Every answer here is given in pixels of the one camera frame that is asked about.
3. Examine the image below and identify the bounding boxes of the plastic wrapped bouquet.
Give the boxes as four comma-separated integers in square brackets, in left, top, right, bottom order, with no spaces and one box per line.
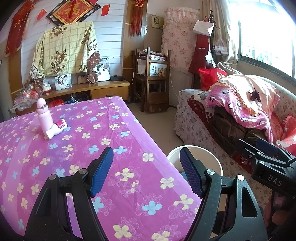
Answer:
[13,77,50,109]

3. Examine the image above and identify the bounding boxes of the white paper bag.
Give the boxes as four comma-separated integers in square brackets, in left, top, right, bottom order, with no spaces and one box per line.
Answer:
[193,20,215,36]

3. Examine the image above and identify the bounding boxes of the pink insulated bottle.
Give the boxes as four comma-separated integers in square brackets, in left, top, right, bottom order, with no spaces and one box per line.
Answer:
[36,98,54,136]

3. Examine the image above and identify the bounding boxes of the red patterned cushion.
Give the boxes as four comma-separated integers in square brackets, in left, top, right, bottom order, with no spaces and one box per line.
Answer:
[269,111,296,150]

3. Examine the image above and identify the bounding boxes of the yellow floral cover cloth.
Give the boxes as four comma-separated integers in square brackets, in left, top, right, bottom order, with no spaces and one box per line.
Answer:
[28,21,101,84]

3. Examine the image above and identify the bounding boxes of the red bag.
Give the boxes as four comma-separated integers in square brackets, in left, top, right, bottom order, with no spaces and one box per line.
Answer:
[198,68,227,91]

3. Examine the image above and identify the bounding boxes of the framed picture in chair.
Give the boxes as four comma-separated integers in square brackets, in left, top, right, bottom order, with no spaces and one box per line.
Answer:
[149,62,168,76]

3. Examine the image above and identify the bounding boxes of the wooden chair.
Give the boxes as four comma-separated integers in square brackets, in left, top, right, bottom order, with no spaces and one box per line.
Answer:
[132,47,171,113]

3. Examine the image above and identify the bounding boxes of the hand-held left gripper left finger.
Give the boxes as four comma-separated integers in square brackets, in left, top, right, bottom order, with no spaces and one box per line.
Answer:
[24,146,114,241]

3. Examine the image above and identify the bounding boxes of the pink floral tablecloth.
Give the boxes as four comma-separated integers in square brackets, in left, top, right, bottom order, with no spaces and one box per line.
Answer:
[0,96,203,241]

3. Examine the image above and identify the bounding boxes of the wooden cabinet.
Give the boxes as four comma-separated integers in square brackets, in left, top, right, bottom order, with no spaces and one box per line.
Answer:
[10,80,131,116]

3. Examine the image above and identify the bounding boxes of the clear plastic bag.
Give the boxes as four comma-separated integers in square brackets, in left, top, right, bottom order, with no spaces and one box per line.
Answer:
[213,38,229,56]

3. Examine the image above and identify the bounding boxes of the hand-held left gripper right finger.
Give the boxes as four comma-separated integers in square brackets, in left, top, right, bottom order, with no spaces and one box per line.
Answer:
[180,147,265,241]

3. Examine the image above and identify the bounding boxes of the beige curtain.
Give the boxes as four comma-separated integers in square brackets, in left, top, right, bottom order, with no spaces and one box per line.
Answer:
[201,0,242,67]

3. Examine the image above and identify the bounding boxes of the floral covered sofa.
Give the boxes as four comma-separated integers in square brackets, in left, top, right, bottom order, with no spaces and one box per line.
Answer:
[174,74,296,193]

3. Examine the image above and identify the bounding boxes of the floral covered air conditioner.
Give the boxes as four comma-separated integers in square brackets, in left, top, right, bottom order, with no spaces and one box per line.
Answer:
[161,7,200,70]

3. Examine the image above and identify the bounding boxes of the small wall picture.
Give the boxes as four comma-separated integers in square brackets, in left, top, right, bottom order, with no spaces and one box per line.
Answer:
[151,15,164,29]

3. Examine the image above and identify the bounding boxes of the peach fringed cushion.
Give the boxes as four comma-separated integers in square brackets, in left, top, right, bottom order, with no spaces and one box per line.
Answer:
[218,74,277,116]

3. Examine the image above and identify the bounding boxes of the red tassel knot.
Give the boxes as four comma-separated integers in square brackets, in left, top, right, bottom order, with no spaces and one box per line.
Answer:
[131,0,147,36]

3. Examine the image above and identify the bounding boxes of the large red wall hanging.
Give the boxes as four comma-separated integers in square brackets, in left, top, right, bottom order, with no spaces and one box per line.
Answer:
[5,0,35,57]

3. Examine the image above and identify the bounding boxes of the pink cat print blanket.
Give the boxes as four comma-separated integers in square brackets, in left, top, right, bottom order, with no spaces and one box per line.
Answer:
[205,83,281,144]

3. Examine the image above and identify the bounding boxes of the diamond red wall decoration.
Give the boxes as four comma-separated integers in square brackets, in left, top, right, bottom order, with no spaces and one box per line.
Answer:
[46,0,102,25]

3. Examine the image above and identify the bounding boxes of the window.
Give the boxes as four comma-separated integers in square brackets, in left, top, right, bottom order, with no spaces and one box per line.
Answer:
[238,0,296,78]

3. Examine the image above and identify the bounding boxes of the white plastic bucket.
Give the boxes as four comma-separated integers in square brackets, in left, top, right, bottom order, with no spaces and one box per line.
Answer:
[167,145,223,186]

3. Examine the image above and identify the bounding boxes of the small couple photo frame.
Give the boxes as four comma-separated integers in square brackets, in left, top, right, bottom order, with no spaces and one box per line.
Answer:
[55,74,73,91]

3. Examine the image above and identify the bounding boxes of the large wedding photo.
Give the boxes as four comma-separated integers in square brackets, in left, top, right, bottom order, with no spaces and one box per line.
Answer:
[94,62,111,82]

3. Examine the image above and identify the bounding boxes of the brown jacket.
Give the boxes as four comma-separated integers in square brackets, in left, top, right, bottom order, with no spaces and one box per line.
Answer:
[209,109,266,144]

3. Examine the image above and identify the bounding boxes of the dark red garment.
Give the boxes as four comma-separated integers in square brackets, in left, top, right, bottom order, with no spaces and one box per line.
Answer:
[188,35,212,75]

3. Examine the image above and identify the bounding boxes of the dark red floral throw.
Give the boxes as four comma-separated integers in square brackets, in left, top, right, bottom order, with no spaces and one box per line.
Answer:
[188,95,255,174]

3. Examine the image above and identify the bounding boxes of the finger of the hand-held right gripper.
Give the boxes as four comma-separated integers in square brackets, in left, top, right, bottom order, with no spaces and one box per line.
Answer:
[236,139,273,161]
[257,138,292,163]

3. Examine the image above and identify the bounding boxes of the white bottle with pink label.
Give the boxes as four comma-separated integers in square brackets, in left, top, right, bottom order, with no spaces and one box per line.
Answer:
[45,119,68,140]

